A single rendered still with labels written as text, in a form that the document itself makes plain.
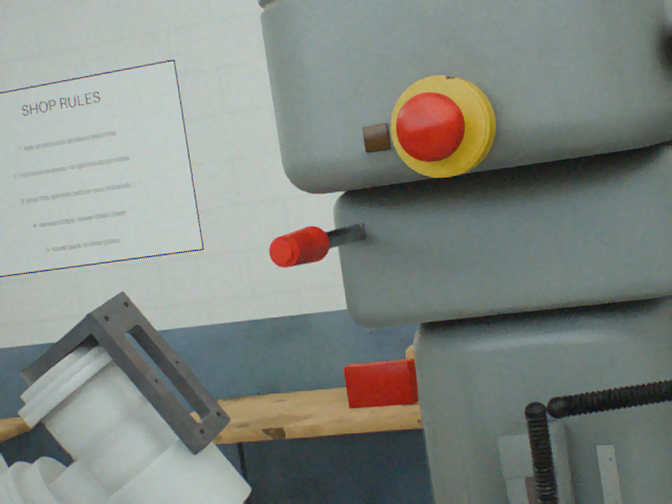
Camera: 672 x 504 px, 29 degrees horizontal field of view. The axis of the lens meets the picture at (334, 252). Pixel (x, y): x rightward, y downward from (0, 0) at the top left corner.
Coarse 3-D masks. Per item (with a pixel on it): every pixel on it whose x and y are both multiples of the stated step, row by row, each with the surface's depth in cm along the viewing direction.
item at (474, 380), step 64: (448, 320) 95; (512, 320) 93; (576, 320) 91; (640, 320) 91; (448, 384) 94; (512, 384) 92; (576, 384) 91; (640, 384) 90; (448, 448) 95; (576, 448) 91; (640, 448) 90
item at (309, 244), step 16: (352, 224) 91; (288, 240) 78; (304, 240) 79; (320, 240) 81; (336, 240) 86; (352, 240) 89; (272, 256) 79; (288, 256) 78; (304, 256) 79; (320, 256) 82
